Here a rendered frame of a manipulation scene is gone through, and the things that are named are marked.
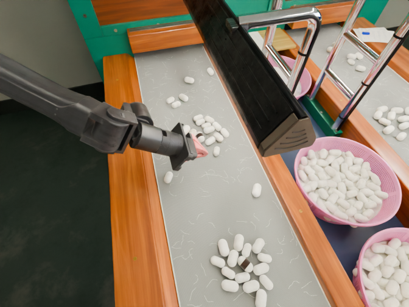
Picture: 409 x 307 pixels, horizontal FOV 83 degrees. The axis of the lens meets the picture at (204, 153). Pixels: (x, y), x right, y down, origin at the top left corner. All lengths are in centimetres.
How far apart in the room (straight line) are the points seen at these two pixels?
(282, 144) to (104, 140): 31
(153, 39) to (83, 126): 60
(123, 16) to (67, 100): 61
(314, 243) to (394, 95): 67
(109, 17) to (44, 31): 94
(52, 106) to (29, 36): 150
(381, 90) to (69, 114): 101
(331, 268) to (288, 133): 38
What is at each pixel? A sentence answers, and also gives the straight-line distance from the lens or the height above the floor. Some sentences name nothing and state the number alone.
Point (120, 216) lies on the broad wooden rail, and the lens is 61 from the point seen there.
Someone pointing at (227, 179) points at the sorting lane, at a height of 74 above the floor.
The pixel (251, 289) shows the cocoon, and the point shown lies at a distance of 56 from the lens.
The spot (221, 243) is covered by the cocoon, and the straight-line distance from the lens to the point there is 57.
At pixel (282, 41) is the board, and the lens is 113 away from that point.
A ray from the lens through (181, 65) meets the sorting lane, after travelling 101.
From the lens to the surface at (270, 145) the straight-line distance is 31.
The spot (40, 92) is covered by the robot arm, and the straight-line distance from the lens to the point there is 49.
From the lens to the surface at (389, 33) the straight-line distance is 141.
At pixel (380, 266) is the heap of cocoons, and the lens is 71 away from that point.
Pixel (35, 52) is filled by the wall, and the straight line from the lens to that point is 201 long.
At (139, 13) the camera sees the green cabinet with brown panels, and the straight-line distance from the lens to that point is 103.
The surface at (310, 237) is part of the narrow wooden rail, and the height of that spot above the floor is 77.
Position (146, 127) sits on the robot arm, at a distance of 49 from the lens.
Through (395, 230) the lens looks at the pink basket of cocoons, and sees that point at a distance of 72.
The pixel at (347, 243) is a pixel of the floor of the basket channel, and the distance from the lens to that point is 75.
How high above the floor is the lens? 131
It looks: 55 degrees down
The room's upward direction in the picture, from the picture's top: straight up
